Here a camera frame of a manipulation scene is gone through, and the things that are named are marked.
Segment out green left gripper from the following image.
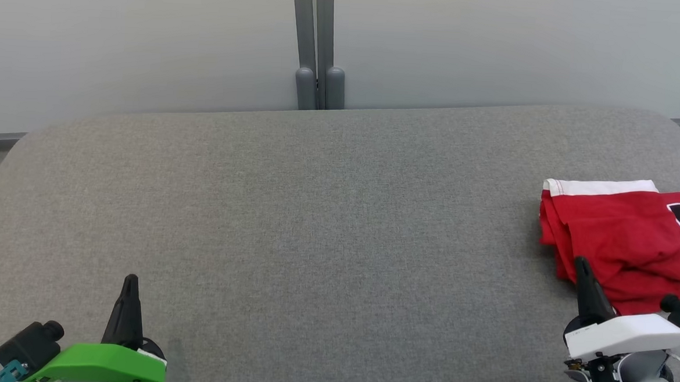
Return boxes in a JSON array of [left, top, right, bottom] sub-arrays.
[[19, 268, 172, 382]]

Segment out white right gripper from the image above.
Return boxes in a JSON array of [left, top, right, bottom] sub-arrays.
[[562, 255, 680, 367]]

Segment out red shorts with white trim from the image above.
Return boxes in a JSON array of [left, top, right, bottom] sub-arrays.
[[535, 174, 680, 319]]

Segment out teal left camera cable plug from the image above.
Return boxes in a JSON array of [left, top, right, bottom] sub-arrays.
[[0, 359, 29, 382]]

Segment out grey partition post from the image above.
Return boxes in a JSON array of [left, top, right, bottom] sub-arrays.
[[309, 0, 350, 110], [286, 0, 323, 110]]

